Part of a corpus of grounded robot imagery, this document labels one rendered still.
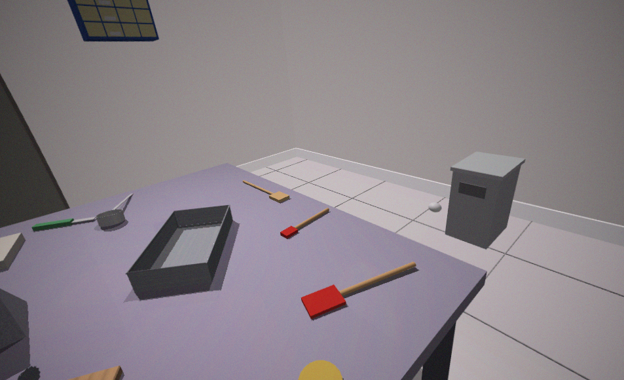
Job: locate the red block on wooden stick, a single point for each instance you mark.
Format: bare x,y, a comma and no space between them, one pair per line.
292,230

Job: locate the wooden board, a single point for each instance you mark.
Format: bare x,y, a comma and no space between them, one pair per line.
107,374

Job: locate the red spatula with wooden handle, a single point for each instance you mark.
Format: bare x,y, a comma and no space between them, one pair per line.
330,298

